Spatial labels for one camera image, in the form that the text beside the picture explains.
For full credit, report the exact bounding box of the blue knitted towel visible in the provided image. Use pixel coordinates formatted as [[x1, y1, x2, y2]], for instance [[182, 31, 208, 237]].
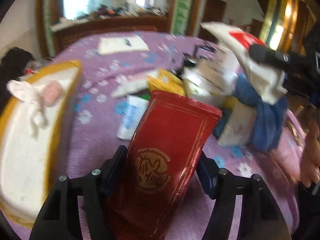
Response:
[[233, 74, 289, 153]]

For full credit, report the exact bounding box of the dark red gold-print pouch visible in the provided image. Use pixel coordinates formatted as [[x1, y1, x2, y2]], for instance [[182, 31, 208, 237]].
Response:
[[108, 90, 222, 239]]

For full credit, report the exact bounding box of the person's right hand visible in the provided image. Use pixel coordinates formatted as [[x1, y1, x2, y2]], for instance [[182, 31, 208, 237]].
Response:
[[300, 120, 320, 188]]

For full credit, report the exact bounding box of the yellow-rimmed white storage box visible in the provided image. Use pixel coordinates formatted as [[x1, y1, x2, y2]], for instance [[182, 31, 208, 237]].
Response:
[[1, 60, 83, 228]]

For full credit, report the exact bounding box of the yellow snack packet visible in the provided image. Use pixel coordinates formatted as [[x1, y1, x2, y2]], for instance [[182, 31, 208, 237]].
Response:
[[148, 68, 185, 96]]

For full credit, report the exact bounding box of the wooden cabinet shelf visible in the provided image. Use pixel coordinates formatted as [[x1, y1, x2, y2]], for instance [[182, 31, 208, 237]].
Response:
[[53, 15, 170, 54]]

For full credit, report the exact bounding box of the white pink plush toy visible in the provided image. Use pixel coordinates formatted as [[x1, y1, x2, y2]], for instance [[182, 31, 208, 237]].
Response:
[[7, 80, 63, 139]]

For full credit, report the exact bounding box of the black marker pen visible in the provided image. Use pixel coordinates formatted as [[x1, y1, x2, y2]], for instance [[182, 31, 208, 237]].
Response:
[[123, 36, 132, 47]]

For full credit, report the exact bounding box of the white blue tissue pack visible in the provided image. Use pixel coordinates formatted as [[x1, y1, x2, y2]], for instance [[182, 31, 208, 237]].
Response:
[[117, 95, 149, 140]]

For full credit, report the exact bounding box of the white paper notepad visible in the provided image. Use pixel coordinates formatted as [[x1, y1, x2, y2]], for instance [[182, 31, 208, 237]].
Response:
[[97, 35, 150, 55]]

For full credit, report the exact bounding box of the purple floral tablecloth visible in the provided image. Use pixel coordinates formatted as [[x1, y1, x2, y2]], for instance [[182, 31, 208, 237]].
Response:
[[53, 31, 302, 239]]

